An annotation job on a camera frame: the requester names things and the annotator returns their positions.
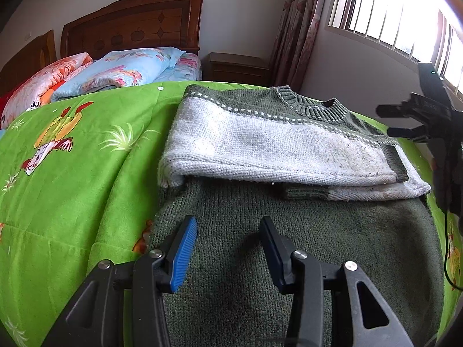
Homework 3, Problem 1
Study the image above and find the green knitted sweater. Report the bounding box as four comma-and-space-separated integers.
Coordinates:
146, 85, 445, 347

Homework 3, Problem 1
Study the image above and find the wooden nightstand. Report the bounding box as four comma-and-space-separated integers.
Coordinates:
208, 52, 272, 85

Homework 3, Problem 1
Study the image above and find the window with metal grille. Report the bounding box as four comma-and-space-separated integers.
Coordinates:
326, 0, 463, 95

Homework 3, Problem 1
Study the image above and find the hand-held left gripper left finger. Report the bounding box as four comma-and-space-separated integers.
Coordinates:
41, 215, 199, 347

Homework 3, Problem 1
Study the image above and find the large wooden headboard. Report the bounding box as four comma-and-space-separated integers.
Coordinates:
60, 0, 205, 60

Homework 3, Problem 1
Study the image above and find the small wooden headboard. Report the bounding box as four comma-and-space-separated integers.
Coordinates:
0, 29, 58, 96

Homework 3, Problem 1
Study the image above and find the green printed blanket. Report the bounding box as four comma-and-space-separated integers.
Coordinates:
0, 80, 463, 347

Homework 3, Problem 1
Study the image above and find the floral curtain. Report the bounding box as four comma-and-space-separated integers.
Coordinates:
269, 0, 328, 87

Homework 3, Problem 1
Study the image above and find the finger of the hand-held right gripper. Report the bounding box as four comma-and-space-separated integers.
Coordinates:
386, 125, 435, 144
376, 93, 435, 120

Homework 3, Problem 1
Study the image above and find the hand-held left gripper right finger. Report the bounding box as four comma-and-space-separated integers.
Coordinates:
259, 216, 415, 347

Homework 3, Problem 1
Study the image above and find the light blue floral quilt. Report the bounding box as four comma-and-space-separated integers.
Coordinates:
51, 46, 185, 102

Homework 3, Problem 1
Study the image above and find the pink floral pillow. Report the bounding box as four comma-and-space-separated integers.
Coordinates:
0, 52, 94, 130

